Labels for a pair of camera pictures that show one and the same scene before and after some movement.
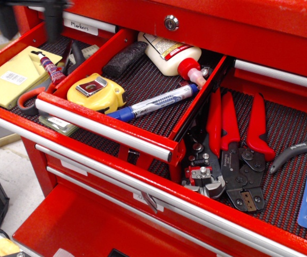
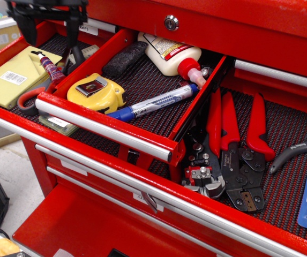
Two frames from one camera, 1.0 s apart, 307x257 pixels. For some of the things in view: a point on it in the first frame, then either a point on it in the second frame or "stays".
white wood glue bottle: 173,59 stays
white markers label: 81,27 stays
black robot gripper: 4,10 to 28,14
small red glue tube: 55,75 stays
